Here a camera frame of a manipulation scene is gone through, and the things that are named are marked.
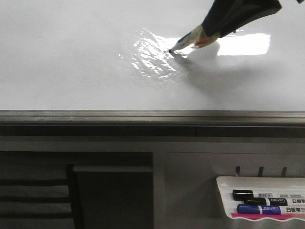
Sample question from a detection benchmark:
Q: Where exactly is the left black hook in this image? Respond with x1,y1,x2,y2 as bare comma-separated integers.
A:
235,166,241,177

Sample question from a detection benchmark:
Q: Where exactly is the black hook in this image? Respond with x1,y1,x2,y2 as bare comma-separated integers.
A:
281,167,287,177
235,166,241,177
258,167,264,177

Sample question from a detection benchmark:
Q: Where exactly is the middle black barrel marker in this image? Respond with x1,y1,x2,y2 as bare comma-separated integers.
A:
244,198,305,206

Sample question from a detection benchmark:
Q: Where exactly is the middle black hook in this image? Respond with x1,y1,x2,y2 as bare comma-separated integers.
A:
258,167,264,177

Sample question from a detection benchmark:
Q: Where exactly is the white whiteboard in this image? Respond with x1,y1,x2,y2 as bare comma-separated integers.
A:
0,0,305,111

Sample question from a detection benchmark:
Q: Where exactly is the upper black capped marker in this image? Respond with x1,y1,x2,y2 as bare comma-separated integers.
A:
232,189,305,201

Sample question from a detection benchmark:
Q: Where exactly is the grey whiteboard bottom frame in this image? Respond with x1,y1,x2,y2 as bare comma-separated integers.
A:
0,110,305,138

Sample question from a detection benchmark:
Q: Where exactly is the white plastic marker tray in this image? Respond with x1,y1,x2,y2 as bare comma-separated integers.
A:
216,176,305,229

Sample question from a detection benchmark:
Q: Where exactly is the taped white whiteboard marker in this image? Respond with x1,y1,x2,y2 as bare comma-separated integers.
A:
165,24,220,53

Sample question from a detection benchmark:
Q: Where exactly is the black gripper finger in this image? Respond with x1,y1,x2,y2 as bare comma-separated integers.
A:
218,0,282,39
202,0,247,37

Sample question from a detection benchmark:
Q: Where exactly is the dark chair backrest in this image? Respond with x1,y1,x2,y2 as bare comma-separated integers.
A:
0,165,85,229

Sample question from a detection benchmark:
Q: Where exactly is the blue capped marker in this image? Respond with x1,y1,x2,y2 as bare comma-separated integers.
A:
237,204,305,215

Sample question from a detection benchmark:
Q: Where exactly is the right black hook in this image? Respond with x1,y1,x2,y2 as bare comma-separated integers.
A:
281,167,287,177

